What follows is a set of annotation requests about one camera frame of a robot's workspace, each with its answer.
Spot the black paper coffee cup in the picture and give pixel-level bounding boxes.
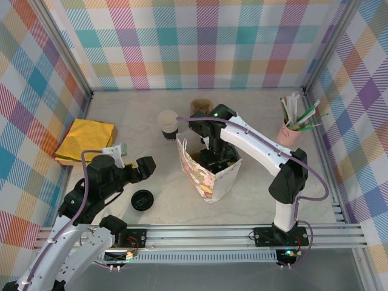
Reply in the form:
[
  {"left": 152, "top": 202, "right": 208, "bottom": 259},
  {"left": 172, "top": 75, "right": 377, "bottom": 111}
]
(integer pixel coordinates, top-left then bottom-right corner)
[
  {"left": 159, "top": 116, "right": 179, "bottom": 132},
  {"left": 161, "top": 121, "right": 179, "bottom": 143}
]

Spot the white paper coffee cup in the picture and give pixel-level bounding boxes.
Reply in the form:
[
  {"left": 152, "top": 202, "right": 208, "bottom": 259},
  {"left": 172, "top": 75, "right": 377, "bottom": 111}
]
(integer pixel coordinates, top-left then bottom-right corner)
[{"left": 157, "top": 110, "right": 179, "bottom": 128}]

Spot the animal print paper gift bag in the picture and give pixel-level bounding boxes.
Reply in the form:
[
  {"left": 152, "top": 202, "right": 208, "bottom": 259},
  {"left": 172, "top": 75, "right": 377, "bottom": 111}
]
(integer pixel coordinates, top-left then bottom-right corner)
[{"left": 175, "top": 132, "right": 244, "bottom": 205}]

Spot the black plastic cup lid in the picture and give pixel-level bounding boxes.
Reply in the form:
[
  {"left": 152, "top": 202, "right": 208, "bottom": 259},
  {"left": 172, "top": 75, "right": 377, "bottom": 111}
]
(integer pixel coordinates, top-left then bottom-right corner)
[{"left": 130, "top": 189, "right": 156, "bottom": 212}]

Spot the coloured paper napkin stack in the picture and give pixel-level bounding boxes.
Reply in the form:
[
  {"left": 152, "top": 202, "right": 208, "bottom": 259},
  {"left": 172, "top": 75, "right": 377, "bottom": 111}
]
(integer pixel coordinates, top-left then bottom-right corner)
[{"left": 54, "top": 120, "right": 119, "bottom": 170}]

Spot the yellow paper napkin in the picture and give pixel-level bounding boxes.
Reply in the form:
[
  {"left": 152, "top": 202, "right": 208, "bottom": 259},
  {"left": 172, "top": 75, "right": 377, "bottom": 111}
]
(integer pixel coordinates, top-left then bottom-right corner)
[{"left": 55, "top": 118, "right": 115, "bottom": 164}]

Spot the pink metal bucket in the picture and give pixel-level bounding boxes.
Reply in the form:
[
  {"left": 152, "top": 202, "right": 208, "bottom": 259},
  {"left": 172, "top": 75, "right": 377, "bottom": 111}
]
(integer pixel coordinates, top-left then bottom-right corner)
[{"left": 277, "top": 117, "right": 301, "bottom": 146}]

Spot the small black controller board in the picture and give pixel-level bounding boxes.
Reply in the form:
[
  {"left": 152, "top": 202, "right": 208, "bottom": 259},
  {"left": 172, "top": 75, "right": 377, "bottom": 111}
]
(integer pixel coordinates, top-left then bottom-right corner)
[
  {"left": 276, "top": 249, "right": 301, "bottom": 265},
  {"left": 104, "top": 250, "right": 135, "bottom": 264}
]

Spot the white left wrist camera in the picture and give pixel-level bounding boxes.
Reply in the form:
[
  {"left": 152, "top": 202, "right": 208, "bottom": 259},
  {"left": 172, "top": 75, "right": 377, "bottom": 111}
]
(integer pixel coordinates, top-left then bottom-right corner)
[{"left": 101, "top": 142, "right": 129, "bottom": 168}]

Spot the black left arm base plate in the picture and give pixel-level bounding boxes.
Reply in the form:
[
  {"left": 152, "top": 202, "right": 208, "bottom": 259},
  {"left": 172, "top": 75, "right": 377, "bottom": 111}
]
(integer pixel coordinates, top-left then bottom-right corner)
[{"left": 115, "top": 227, "right": 148, "bottom": 250}]

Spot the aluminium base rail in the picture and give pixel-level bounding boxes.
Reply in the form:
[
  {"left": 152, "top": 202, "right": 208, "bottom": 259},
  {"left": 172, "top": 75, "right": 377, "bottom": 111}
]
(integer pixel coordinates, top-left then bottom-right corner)
[{"left": 32, "top": 223, "right": 370, "bottom": 252}]

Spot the white slotted cable duct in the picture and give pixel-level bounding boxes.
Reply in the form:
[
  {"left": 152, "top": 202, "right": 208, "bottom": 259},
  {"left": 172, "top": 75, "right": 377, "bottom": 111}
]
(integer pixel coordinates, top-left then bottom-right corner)
[{"left": 47, "top": 252, "right": 279, "bottom": 265}]

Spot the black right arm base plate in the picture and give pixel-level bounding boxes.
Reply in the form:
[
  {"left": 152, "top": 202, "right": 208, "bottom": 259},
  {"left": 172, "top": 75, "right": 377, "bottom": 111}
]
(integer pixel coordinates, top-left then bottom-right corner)
[{"left": 253, "top": 226, "right": 310, "bottom": 247}]

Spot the aluminium frame post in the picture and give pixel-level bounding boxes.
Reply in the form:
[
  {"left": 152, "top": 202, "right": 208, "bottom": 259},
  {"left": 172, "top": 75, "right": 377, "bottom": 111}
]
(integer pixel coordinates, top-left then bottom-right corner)
[
  {"left": 28, "top": 0, "right": 95, "bottom": 101},
  {"left": 302, "top": 0, "right": 366, "bottom": 98}
]

